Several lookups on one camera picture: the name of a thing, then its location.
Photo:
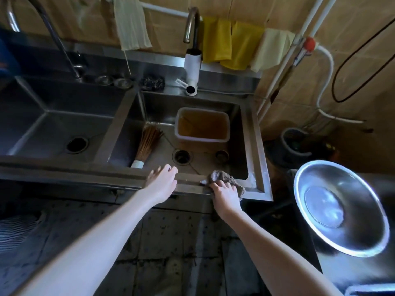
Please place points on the person's right hand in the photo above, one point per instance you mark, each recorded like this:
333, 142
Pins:
226, 200

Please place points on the person's left hand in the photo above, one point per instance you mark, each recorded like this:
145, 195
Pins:
162, 186

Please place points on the dark grey rag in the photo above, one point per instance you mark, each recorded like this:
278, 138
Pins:
222, 176

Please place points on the person's right forearm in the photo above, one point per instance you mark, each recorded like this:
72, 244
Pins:
277, 258

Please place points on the person's left forearm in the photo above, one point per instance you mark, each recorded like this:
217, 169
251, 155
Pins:
86, 252

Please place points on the small steel drain cup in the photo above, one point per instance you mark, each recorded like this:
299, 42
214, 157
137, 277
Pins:
222, 156

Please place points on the bamboo pot brush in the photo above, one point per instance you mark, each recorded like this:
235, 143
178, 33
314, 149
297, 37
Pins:
148, 141

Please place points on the beige plastic tub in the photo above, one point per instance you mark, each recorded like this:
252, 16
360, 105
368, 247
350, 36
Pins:
202, 124

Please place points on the dark round container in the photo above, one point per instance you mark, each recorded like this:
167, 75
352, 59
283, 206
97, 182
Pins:
293, 151

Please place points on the stainless steel sink unit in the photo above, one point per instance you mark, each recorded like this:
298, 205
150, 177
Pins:
92, 120

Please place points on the dark steel scrubber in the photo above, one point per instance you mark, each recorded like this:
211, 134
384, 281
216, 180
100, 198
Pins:
152, 83

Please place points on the round steel sink strainer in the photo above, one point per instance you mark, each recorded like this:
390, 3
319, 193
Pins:
104, 80
123, 83

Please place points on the grey steel basin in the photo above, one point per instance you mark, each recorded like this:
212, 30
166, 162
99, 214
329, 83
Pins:
339, 206

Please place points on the white faucet filter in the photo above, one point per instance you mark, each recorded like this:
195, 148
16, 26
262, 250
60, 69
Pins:
193, 67

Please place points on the striped skirt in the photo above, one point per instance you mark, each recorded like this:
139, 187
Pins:
18, 231

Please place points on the bright yellow cloth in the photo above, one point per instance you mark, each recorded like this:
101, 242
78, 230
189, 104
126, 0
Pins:
234, 43

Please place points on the pale yellow cloth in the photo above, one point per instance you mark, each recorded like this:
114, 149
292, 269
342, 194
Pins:
271, 49
131, 24

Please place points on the white water pipes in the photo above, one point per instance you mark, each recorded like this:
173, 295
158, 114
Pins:
296, 52

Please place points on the steel faucet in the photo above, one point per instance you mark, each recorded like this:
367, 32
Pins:
52, 33
192, 24

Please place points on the red valve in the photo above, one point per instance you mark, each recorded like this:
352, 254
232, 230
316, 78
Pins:
309, 44

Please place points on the white towel rail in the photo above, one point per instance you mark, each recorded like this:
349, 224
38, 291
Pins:
166, 10

